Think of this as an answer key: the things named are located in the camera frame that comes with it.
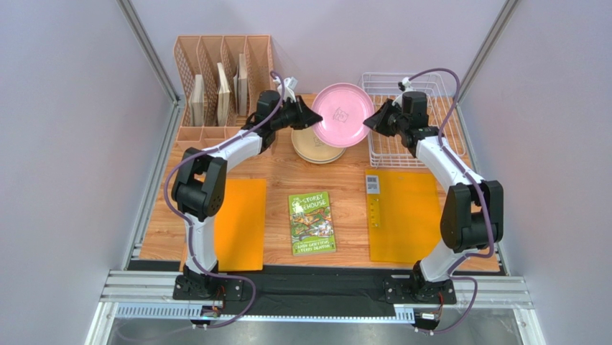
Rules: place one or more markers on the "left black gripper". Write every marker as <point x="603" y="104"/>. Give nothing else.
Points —
<point x="306" y="116"/>

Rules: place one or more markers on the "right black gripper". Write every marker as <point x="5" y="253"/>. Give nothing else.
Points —
<point x="389" y="117"/>

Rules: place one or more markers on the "tan yellow plate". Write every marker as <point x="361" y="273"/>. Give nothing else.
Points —
<point x="308" y="144"/>

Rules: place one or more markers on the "pink plate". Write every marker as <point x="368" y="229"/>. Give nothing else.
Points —
<point x="344" y="107"/>

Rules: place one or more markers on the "cream yellow plate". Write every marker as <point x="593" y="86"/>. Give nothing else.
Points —
<point x="321" y="162"/>

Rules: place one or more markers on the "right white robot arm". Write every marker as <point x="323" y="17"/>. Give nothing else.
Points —
<point x="472" y="219"/>

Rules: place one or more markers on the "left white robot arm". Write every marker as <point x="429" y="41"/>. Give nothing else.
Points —
<point x="199" y="189"/>

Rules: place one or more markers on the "middle beige book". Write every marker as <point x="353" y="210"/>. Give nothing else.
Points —
<point x="224" y="96"/>

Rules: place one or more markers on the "pink desk file organizer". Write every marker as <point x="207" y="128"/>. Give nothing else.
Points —
<point x="199" y="54"/>

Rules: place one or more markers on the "right orange folder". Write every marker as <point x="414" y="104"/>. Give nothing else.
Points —
<point x="403" y="215"/>

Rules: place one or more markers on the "orange folder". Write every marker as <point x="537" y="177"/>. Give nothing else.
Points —
<point x="233" y="240"/>
<point x="403" y="215"/>

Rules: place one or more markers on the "green children's book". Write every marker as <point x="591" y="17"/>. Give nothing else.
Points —
<point x="311" y="224"/>

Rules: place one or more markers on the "left beige book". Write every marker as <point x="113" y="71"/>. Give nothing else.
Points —
<point x="197" y="101"/>

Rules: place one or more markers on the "left orange folder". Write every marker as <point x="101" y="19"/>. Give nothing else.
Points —
<point x="233" y="240"/>

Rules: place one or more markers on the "black base mat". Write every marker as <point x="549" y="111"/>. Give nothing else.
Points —
<point x="320" y="291"/>

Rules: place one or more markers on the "white wire dish rack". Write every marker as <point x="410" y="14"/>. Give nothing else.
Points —
<point x="389" y="151"/>

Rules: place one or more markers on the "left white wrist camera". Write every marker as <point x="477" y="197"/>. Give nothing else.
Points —
<point x="286" y="88"/>

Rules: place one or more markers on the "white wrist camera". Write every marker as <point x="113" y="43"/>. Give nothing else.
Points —
<point x="286" y="88"/>
<point x="405" y="85"/>

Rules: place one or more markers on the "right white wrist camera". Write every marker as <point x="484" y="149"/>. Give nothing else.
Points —
<point x="405" y="85"/>

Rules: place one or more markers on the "right aluminium frame post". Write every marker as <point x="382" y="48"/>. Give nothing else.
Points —
<point x="487" y="45"/>

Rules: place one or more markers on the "aluminium frame post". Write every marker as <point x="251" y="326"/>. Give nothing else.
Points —
<point x="130" y="14"/>
<point x="487" y="45"/>

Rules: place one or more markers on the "left aluminium frame post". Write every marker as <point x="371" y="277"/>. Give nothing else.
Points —
<point x="130" y="14"/>

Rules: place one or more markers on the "aluminium front rail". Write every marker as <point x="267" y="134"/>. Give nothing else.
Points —
<point x="148" y="294"/>

